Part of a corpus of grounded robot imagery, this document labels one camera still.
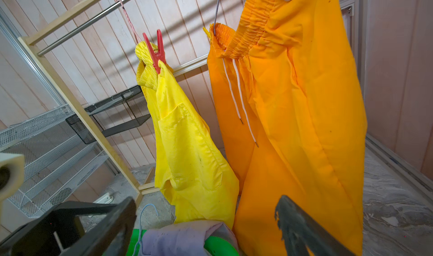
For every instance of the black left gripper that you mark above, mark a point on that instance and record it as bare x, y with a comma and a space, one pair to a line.
59, 228

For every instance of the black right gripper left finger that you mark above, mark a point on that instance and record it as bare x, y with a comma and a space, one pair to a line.
110, 237

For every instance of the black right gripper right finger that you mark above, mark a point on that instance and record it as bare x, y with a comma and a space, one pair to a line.
302, 235

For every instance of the purple shorts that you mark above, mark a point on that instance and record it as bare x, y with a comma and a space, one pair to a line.
184, 239

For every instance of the yellow shorts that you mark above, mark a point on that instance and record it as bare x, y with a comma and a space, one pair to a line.
191, 172

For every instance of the orange shorts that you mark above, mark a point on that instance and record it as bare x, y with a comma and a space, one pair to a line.
291, 114

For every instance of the yellow clothespin on orange shorts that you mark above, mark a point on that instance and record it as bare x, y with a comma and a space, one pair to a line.
206, 31

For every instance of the small white device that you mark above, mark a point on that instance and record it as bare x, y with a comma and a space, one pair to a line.
106, 198

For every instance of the green plastic basket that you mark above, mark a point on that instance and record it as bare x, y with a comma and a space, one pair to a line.
215, 246

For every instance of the red clothespin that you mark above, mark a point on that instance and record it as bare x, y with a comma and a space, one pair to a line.
158, 55

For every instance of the wooden clothes rack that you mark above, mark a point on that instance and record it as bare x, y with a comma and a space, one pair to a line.
100, 61

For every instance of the white wire mesh shelf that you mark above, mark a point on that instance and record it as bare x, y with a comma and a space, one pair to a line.
57, 160

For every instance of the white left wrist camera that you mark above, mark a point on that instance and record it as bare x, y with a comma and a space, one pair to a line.
12, 174

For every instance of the black mesh wall basket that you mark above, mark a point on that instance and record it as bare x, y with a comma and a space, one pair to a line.
120, 112

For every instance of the pink wire hanger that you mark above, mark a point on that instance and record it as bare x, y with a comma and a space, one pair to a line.
136, 37

